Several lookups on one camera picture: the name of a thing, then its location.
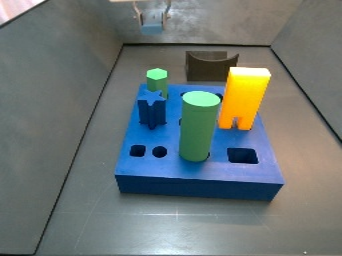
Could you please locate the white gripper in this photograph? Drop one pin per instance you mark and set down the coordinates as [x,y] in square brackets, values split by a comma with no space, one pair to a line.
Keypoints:
[138,11]

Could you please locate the light blue square-circle object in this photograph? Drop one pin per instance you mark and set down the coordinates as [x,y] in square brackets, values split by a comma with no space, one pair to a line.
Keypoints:
[151,24]

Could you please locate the black curved fixture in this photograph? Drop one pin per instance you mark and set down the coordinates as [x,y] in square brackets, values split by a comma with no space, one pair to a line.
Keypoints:
[208,65]

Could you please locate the green hexagonal peg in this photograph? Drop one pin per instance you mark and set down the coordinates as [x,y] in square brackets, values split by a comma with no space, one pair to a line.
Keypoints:
[156,80]

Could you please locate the dark blue star peg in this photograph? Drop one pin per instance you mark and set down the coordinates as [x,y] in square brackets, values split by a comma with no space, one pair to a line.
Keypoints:
[151,106]

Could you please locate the yellow slotted block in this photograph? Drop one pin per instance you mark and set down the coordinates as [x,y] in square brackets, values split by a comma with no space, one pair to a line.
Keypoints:
[243,94]

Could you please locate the green cylinder peg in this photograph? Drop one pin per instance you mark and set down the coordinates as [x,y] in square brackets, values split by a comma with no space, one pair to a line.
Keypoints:
[199,108]

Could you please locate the blue foam peg base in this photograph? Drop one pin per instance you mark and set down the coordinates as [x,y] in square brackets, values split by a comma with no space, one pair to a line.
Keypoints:
[178,154]

